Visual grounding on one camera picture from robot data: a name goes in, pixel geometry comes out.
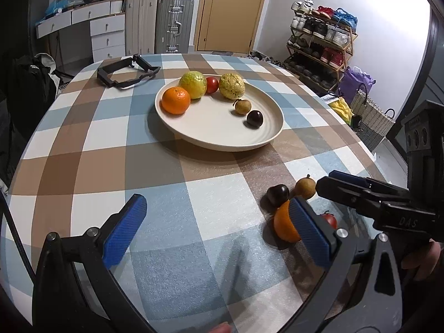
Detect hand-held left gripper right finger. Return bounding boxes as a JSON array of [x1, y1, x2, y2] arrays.
[[281, 196, 403, 333]]

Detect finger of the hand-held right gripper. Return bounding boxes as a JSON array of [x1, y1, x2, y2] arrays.
[[329, 170, 413, 201], [316, 176, 383, 218]]

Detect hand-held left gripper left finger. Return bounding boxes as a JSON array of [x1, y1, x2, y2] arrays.
[[32, 193, 163, 333]]

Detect orange mandarin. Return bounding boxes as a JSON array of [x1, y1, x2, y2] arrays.
[[273, 199, 302, 243], [160, 87, 191, 115]]

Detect small brown longan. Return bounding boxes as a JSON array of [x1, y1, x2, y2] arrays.
[[294, 175, 317, 201], [233, 99, 252, 116]]

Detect dark purple plum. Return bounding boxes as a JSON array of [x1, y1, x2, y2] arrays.
[[266, 184, 290, 211], [246, 110, 264, 129]]

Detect cream round plate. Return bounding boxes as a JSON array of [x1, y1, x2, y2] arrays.
[[154, 74, 284, 152]]

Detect bumpy yellow guava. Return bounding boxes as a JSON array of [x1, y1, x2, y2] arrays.
[[218, 73, 246, 100]]

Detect smooth green yellow guava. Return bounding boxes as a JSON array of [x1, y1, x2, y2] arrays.
[[178, 71, 208, 100]]

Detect person's right hand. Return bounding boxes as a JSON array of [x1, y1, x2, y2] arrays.
[[399, 240, 444, 282]]

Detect person's left hand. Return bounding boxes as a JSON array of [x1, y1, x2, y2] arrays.
[[204, 322, 232, 333]]

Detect purple bag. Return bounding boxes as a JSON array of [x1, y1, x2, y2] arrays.
[[338, 66, 376, 106]]

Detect wooden shoe rack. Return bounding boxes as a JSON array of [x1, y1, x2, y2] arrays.
[[286, 7, 358, 92]]

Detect pile of floor shoes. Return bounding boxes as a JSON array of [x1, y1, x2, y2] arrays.
[[248, 50, 288, 67]]

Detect rows of shoes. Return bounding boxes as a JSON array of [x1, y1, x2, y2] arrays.
[[287, 0, 359, 89]]

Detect black backpack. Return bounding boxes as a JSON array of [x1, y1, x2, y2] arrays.
[[10, 53, 62, 113]]

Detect white desk with drawers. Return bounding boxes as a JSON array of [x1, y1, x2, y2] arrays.
[[36, 0, 126, 64]]

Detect tan wooden door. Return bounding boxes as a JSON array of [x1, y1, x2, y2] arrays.
[[193, 0, 270, 53]]

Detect beige suitcase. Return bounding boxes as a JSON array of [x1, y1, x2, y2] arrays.
[[125, 0, 158, 56]]

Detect silver suitcase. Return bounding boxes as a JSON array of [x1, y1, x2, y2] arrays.
[[155, 0, 195, 54]]

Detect blue plastic bag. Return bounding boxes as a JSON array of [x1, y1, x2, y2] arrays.
[[45, 0, 70, 16]]

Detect dark grey refrigerator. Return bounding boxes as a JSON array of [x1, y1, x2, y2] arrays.
[[27, 0, 52, 66]]

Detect woven basket with handles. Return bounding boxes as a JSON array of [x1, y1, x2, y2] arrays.
[[350, 83, 396, 151]]

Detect black cable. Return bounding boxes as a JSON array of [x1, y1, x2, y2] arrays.
[[0, 191, 36, 285]]

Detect black phone holder bracket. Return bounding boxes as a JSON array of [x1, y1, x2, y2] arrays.
[[97, 54, 161, 89]]

